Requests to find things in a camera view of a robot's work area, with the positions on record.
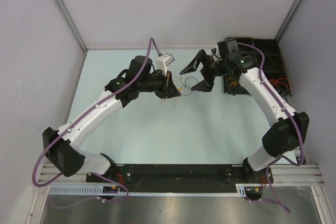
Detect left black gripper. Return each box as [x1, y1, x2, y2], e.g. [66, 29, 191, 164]
[138, 69, 181, 99]

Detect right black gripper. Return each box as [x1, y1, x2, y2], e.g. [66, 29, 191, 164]
[180, 49, 228, 92]

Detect yellow-orange wire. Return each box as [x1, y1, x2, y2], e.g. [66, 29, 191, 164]
[160, 81, 195, 104]

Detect red-orange wire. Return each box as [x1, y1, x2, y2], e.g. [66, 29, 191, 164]
[270, 77, 291, 90]

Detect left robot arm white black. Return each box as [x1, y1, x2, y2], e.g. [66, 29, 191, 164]
[43, 54, 181, 182]

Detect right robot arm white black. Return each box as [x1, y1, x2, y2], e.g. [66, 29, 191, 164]
[180, 38, 309, 183]

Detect black compartment tray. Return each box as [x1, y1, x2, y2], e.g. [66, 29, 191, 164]
[222, 37, 291, 98]

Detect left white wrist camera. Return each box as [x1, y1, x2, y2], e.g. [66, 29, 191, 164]
[156, 54, 175, 76]

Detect white slotted cable duct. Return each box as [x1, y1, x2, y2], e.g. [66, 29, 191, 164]
[48, 185, 246, 197]

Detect aluminium frame rail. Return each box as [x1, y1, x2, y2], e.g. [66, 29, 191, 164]
[36, 164, 324, 186]

